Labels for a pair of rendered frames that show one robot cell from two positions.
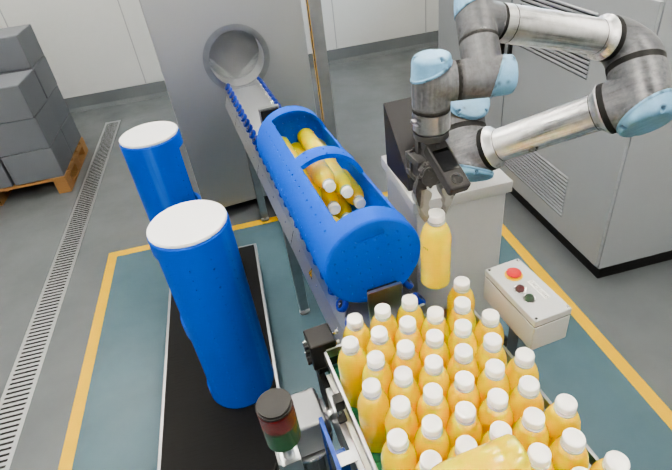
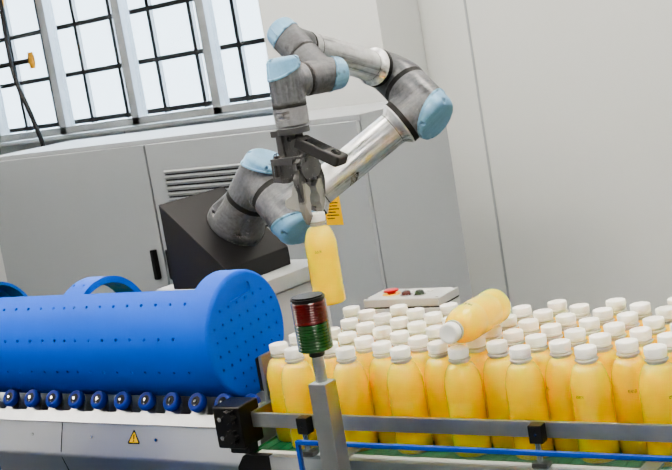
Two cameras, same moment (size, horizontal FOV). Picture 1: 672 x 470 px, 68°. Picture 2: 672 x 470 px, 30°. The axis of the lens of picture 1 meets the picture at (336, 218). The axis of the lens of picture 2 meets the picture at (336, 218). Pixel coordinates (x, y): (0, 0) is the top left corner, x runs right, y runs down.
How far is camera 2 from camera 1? 1.96 m
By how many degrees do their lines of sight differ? 46
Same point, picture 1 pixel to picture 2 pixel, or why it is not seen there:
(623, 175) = not seen: hidden behind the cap
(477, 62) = (316, 60)
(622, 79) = (404, 90)
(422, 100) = (287, 92)
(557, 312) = (449, 290)
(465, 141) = (286, 192)
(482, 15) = (301, 33)
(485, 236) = not seen: hidden behind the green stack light
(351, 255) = (227, 318)
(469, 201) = (294, 289)
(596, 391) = not seen: outside the picture
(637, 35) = (399, 59)
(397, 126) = (185, 224)
